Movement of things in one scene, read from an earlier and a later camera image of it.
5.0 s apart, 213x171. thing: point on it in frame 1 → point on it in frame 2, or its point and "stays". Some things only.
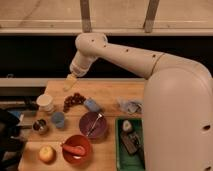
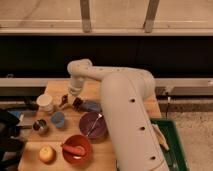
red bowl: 78,159 stays
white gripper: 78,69 → 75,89
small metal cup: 40,127 stays
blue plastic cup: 59,119 stays
